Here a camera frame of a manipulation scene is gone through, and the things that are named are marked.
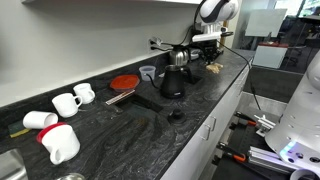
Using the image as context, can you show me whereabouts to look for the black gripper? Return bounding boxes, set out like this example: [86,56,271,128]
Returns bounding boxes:
[200,40,223,64]

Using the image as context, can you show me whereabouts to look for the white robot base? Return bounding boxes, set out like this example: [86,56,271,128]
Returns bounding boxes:
[265,52,320,174]

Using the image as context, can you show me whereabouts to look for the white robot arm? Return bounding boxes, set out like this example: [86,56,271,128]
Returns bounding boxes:
[192,0,239,64]

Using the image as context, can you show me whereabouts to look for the steel coffee carafe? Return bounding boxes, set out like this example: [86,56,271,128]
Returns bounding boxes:
[169,45,190,66]

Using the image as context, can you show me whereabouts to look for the black gooseneck kettle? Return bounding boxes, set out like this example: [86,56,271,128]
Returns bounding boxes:
[152,65,194,99]

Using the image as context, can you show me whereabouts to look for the clear plastic cup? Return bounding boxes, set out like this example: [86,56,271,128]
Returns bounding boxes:
[139,65,156,81]

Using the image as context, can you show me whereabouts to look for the black round kettle lid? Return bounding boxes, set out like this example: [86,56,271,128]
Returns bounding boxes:
[168,109,186,124]

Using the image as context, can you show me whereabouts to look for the red plastic lid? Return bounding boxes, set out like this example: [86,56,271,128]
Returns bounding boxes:
[110,75,140,92]

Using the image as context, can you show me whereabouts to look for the black orange clamp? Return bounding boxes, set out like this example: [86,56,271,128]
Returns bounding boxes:
[216,142,246,162]

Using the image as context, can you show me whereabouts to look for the small white cup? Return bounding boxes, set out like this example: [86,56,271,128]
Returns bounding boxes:
[73,83,95,104]

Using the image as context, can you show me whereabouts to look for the white mug red rim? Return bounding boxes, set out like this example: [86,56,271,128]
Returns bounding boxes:
[36,123,80,165]

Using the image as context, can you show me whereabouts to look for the white mug lying sideways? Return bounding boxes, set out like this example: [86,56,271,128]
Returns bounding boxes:
[23,111,58,129]

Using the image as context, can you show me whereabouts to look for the green yellow sponge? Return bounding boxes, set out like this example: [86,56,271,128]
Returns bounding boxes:
[8,121,29,138]

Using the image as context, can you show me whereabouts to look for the black power cable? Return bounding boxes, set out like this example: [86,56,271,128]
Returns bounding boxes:
[218,39,263,111]

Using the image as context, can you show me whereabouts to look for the wall power outlet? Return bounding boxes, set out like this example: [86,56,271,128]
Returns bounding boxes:
[148,37,162,50]

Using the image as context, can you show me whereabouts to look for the cabinet door handle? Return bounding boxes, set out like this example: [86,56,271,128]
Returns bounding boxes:
[209,115,217,132]
[200,124,211,140]

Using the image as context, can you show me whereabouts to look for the white mug with handle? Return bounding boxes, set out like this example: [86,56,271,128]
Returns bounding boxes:
[52,93,83,118]

